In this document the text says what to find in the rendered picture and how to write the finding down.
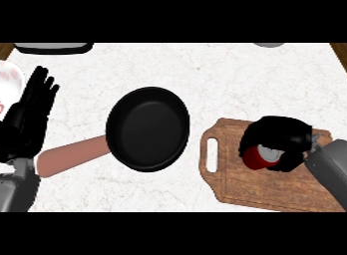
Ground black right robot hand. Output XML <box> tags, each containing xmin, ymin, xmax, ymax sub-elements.
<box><xmin>237</xmin><ymin>116</ymin><xmax>315</xmax><ymax>173</ymax></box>

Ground brown wooden cutting board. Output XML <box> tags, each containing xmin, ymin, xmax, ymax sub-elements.
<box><xmin>198</xmin><ymin>117</ymin><xmax>347</xmax><ymax>213</ymax></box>

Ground red can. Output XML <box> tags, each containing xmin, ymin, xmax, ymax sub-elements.
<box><xmin>241</xmin><ymin>144</ymin><xmax>286</xmax><ymax>171</ymax></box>

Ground black pan with brown handle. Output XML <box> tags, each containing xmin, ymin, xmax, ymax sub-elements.
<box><xmin>36</xmin><ymin>86</ymin><xmax>191</xmax><ymax>179</ymax></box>

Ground grey round object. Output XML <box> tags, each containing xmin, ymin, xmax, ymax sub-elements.
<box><xmin>252</xmin><ymin>42</ymin><xmax>287</xmax><ymax>49</ymax></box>

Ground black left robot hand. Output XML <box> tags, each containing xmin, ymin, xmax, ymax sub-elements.
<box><xmin>0</xmin><ymin>65</ymin><xmax>62</xmax><ymax>164</ymax></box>

